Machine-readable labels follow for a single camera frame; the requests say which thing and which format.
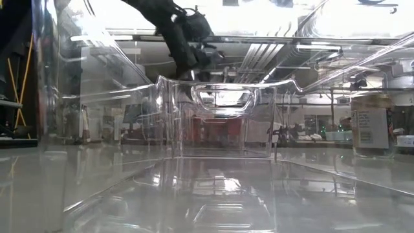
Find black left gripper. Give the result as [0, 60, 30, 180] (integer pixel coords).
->
[174, 6, 224, 71]

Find yellow stick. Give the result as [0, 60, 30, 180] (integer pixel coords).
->
[6, 57, 32, 140]
[13, 32, 34, 130]

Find tan-lid spice jar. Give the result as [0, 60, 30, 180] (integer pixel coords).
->
[350, 93, 395, 160]

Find clear plastic bin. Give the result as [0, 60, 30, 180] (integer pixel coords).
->
[30, 0, 414, 233]
[156, 74, 303, 160]

